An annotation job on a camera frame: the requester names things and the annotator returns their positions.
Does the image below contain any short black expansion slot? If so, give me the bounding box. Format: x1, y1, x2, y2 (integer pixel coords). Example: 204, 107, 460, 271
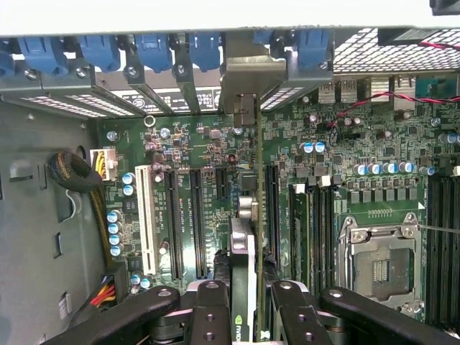
216, 167, 228, 201

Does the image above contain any dark grey open PC case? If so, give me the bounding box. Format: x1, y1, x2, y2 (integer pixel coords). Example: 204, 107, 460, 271
0, 0, 460, 345

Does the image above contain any blue slot cover clip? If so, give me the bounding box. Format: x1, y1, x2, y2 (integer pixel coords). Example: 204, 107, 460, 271
16, 35, 70, 76
134, 34, 174, 75
188, 32, 223, 73
295, 29, 334, 71
0, 48, 16, 78
252, 30, 277, 46
77, 34, 122, 73

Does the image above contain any metal CPU socket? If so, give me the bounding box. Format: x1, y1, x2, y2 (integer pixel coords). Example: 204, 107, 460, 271
337, 211, 423, 313

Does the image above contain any metal expansion slot cover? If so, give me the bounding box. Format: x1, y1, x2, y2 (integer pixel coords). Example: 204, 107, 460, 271
259, 59, 335, 111
17, 95, 109, 119
64, 93, 144, 118

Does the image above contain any coloured power wire bundle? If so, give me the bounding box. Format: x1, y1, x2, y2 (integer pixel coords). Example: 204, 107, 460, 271
89, 275, 118, 308

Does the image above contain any thin metal locking lever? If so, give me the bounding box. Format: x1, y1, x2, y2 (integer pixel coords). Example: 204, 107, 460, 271
418, 223, 460, 234

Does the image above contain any white expansion slot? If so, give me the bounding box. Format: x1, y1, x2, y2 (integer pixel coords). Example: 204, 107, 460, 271
134, 164, 158, 276

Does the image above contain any long black expansion slot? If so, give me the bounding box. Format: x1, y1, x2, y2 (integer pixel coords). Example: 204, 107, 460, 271
189, 168, 208, 280
264, 163, 280, 269
164, 168, 184, 282

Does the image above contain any red and black wire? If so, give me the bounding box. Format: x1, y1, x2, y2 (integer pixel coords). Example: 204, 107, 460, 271
327, 41, 460, 129

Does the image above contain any black RAM slot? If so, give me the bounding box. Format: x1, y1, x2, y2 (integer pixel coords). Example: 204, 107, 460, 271
319, 175, 329, 292
449, 168, 460, 328
327, 175, 338, 288
310, 179, 321, 292
427, 172, 439, 321
438, 172, 450, 324

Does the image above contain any green motherboard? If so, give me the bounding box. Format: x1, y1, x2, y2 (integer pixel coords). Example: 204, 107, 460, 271
95, 82, 460, 324

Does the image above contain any black sleeved power cable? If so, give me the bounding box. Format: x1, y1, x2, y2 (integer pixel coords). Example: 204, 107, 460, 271
46, 149, 119, 269

